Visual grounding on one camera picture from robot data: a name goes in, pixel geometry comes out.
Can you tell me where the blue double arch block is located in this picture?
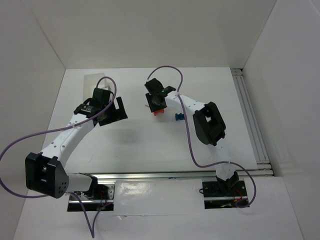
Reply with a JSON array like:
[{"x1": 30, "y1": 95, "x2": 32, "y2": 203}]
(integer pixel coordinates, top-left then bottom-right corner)
[{"x1": 175, "y1": 113, "x2": 185, "y2": 121}]

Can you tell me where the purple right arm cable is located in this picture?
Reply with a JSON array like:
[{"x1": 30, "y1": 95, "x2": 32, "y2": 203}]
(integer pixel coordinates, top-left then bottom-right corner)
[{"x1": 146, "y1": 65, "x2": 257, "y2": 209}]

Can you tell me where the red arch block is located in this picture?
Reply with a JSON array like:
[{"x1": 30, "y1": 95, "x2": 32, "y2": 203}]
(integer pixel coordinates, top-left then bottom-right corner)
[{"x1": 153, "y1": 108, "x2": 165, "y2": 116}]

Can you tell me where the aluminium side rail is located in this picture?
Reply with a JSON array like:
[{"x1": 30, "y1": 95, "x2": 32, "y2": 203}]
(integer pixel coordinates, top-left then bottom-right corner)
[{"x1": 230, "y1": 68, "x2": 274, "y2": 176}]

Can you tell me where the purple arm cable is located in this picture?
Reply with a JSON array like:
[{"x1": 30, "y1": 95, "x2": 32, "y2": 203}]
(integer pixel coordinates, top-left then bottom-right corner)
[
  {"x1": 146, "y1": 65, "x2": 257, "y2": 209},
  {"x1": 0, "y1": 76, "x2": 118, "y2": 238}
]

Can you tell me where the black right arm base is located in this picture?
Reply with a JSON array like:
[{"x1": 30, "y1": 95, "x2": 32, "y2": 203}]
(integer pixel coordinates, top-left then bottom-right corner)
[{"x1": 199, "y1": 180, "x2": 249, "y2": 210}]

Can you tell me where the aluminium front rail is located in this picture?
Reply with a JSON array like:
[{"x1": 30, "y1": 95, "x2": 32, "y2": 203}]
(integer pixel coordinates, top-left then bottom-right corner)
[{"x1": 37, "y1": 169, "x2": 273, "y2": 185}]

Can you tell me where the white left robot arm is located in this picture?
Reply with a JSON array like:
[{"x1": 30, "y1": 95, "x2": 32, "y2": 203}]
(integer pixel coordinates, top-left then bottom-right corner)
[{"x1": 25, "y1": 88, "x2": 128, "y2": 199}]

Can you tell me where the white plastic box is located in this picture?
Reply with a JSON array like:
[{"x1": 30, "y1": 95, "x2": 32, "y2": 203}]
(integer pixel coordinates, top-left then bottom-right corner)
[{"x1": 83, "y1": 73, "x2": 114, "y2": 100}]

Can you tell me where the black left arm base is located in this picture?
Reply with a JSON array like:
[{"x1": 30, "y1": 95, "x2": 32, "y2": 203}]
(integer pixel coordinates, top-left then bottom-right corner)
[{"x1": 75, "y1": 182, "x2": 116, "y2": 212}]

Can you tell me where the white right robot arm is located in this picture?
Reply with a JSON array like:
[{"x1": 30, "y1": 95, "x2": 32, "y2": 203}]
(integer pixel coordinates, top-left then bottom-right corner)
[{"x1": 144, "y1": 78, "x2": 239, "y2": 193}]

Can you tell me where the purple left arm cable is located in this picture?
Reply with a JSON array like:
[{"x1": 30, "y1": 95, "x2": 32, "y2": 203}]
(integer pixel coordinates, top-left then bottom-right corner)
[{"x1": 0, "y1": 76, "x2": 118, "y2": 238}]

